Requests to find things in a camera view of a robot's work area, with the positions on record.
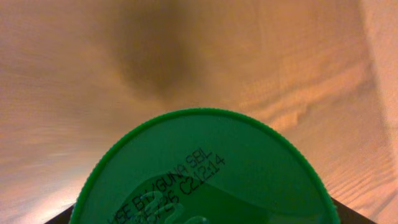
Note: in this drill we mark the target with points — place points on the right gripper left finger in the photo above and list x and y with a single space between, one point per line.
62 218

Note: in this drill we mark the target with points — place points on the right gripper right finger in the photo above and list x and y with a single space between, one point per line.
349 216

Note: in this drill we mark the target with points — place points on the green lid jar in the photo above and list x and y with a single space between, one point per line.
203 165

